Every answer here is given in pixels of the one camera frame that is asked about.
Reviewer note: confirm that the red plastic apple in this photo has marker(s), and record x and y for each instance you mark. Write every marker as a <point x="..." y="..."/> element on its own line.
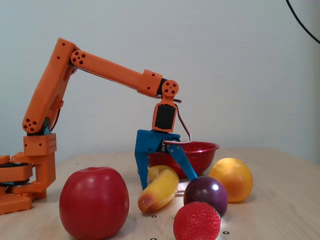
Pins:
<point x="93" y="202"/>

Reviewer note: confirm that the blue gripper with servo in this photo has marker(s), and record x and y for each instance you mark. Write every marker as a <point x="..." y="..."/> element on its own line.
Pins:
<point x="149" y="141"/>

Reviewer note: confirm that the red speckled bowl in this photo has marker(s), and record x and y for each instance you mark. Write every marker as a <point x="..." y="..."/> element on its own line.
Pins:
<point x="202" y="160"/>

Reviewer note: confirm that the orange yellow plastic fruit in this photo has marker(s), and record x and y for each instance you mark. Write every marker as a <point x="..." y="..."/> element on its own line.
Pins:
<point x="232" y="180"/>

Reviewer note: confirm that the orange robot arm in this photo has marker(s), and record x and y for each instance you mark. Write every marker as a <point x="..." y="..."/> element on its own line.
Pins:
<point x="112" y="71"/>

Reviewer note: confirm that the yellow plastic banana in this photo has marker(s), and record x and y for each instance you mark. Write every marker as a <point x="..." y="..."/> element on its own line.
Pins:
<point x="162" y="190"/>

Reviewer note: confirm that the red plastic strawberry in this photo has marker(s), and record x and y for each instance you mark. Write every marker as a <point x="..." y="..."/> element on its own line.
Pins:
<point x="197" y="222"/>

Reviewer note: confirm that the orange robot base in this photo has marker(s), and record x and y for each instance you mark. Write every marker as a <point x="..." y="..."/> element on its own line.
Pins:
<point x="15" y="172"/>

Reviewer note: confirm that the purple plastic plum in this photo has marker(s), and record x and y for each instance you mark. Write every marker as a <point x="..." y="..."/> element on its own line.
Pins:
<point x="205" y="193"/>

